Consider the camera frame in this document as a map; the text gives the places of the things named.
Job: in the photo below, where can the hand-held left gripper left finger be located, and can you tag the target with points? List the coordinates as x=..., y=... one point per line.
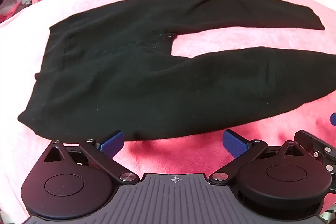
x=112, y=144

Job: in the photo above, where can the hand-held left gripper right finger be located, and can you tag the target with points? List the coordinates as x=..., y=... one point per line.
x=233, y=144

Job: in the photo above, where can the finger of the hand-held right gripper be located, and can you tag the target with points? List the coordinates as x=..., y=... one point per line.
x=308, y=138
x=333, y=119

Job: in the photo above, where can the black pants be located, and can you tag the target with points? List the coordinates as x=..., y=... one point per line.
x=126, y=82

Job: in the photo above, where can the pink blanket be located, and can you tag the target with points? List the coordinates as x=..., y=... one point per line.
x=236, y=37

